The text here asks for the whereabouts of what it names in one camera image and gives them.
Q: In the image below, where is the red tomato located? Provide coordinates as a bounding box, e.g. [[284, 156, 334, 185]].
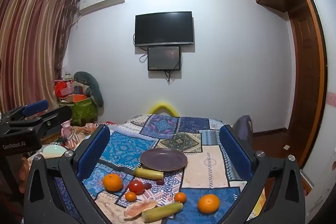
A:
[[128, 180, 145, 195]]

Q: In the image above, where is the patchwork printed tablecloth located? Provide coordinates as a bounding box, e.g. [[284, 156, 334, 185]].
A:
[[26, 113, 263, 224]]

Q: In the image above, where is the small black wall monitor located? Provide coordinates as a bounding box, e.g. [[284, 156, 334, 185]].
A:
[[147, 46, 182, 71]]

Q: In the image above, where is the orange box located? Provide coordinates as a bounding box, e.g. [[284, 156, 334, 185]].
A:
[[67, 94, 87, 102]]

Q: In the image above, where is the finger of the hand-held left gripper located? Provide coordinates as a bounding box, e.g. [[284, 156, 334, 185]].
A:
[[5, 100, 49, 121], [32, 105, 72, 138]]

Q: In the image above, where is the wooden door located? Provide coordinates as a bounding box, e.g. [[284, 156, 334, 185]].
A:
[[287, 0, 328, 169]]

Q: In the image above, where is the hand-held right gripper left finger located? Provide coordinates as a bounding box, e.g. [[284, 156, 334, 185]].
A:
[[23, 124, 111, 224]]

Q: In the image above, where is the red bag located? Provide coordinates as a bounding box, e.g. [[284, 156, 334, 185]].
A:
[[55, 80, 71, 98]]

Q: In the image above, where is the striped brown curtain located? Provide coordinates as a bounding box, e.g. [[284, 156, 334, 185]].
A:
[[0, 0, 79, 114]]

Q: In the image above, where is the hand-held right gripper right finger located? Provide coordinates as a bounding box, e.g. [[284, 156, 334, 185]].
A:
[[219, 124, 306, 224]]

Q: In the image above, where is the pink pomelo slice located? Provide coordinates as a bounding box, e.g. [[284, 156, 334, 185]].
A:
[[123, 199, 158, 221]]

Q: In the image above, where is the yellow curved cushion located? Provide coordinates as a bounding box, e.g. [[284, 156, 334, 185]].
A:
[[148, 101, 180, 117]]

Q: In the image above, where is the yellow-green sugarcane piece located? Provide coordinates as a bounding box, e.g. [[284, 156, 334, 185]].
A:
[[133, 168, 164, 180], [142, 202, 184, 223]]

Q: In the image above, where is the pink toy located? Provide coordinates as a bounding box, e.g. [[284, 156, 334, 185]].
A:
[[61, 120, 75, 139]]

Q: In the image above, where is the stickered large orange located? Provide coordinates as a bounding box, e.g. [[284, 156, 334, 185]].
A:
[[102, 174, 123, 192]]

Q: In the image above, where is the black wall television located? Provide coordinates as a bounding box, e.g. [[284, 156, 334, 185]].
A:
[[135, 11, 195, 47]]

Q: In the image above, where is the purple plate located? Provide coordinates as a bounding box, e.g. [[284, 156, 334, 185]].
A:
[[139, 148, 188, 171]]

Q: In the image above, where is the light green bowl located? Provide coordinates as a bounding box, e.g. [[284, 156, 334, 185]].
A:
[[42, 144, 67, 159]]

